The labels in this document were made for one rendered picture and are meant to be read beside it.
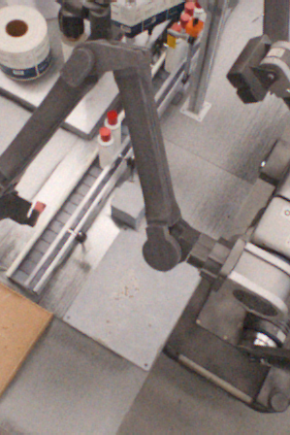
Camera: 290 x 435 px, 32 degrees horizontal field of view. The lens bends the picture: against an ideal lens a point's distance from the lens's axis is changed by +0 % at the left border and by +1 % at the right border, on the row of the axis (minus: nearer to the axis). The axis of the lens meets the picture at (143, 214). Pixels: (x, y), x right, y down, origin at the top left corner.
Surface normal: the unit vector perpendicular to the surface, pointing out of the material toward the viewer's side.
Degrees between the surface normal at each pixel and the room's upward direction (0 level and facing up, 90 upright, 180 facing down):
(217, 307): 0
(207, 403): 0
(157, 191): 49
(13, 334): 0
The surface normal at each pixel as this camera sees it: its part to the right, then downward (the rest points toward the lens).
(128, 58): -0.37, 0.37
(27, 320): 0.04, -0.38
